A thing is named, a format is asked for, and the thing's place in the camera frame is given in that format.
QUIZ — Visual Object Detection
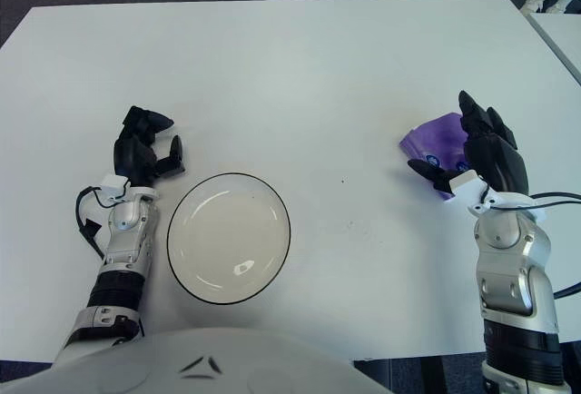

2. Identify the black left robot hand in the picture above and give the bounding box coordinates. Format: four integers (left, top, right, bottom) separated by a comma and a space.
112, 105, 187, 186

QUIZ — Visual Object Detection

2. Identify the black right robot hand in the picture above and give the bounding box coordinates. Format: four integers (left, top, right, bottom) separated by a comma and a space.
407, 89, 531, 202

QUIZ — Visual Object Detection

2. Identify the purple tissue paper pack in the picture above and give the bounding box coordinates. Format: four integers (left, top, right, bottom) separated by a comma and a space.
399, 112, 468, 202

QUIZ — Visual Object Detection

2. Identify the white plate with black rim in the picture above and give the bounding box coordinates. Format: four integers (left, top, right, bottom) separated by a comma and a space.
166, 172, 291, 305

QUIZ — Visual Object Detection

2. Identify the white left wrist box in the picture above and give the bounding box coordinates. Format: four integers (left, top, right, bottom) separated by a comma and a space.
100, 174, 131, 200

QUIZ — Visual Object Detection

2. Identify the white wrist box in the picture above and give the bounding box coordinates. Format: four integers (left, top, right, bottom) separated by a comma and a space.
447, 169, 500, 218
100, 174, 131, 200

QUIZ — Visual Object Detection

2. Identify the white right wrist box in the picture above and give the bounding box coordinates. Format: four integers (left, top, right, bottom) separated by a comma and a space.
447, 169, 500, 218

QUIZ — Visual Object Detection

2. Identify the white adjacent table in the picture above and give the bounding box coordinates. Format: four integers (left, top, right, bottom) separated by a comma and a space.
528, 11, 581, 86

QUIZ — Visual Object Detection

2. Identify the grey robot torso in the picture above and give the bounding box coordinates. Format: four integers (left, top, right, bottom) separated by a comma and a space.
0, 326, 396, 394

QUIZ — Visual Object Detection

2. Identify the black table leg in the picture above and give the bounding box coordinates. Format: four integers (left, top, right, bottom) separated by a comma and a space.
419, 357, 448, 394

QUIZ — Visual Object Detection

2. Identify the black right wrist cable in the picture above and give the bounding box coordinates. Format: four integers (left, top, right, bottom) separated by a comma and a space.
492, 192, 581, 300

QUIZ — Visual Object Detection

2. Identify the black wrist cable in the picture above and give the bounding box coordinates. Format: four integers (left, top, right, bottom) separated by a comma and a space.
492, 192, 581, 300
74, 186, 114, 261

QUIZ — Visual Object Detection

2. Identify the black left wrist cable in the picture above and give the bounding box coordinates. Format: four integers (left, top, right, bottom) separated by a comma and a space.
74, 186, 114, 261

